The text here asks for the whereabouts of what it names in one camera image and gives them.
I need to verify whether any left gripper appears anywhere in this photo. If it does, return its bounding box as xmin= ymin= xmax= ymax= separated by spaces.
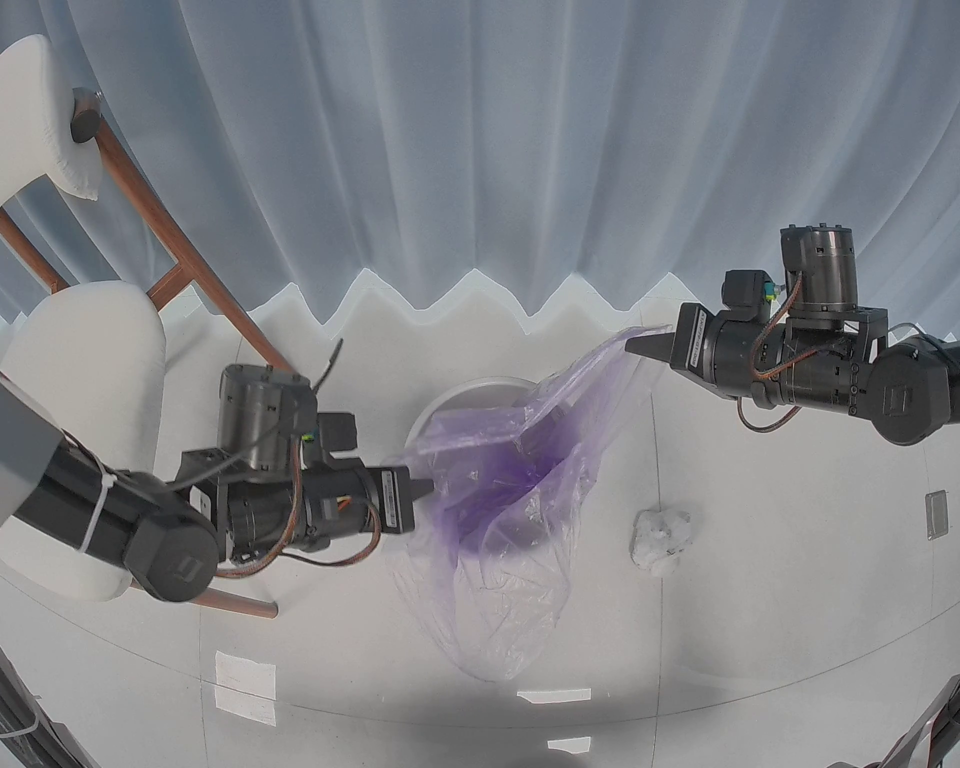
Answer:
xmin=301 ymin=459 xmax=420 ymax=540

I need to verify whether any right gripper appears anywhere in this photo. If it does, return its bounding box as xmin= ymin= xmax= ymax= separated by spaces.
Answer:
xmin=670 ymin=301 xmax=786 ymax=400

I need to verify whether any white paper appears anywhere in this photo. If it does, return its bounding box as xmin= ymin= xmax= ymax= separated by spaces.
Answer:
xmin=630 ymin=506 xmax=693 ymax=578

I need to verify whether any purple plastic bag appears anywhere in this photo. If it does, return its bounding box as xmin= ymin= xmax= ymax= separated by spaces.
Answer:
xmin=378 ymin=323 xmax=675 ymax=684

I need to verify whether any white trash bin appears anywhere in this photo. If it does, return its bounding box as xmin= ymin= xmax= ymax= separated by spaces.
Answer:
xmin=403 ymin=375 xmax=597 ymax=560

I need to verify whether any white cushioned wooden chair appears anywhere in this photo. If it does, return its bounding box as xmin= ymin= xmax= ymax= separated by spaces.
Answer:
xmin=0 ymin=36 xmax=305 ymax=621

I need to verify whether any white curtain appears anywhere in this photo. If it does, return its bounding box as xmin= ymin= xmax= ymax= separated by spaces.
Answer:
xmin=0 ymin=0 xmax=960 ymax=351

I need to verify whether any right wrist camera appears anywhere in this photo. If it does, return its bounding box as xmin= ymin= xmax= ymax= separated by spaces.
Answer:
xmin=720 ymin=267 xmax=780 ymax=325

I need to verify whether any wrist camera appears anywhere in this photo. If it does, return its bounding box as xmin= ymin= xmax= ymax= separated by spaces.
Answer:
xmin=720 ymin=267 xmax=780 ymax=325
xmin=315 ymin=411 xmax=360 ymax=460

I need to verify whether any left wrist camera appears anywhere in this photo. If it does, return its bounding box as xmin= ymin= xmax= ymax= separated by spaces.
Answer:
xmin=315 ymin=411 xmax=360 ymax=460

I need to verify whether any black cable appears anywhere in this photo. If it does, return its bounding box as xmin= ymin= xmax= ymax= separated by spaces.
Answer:
xmin=309 ymin=338 xmax=346 ymax=396

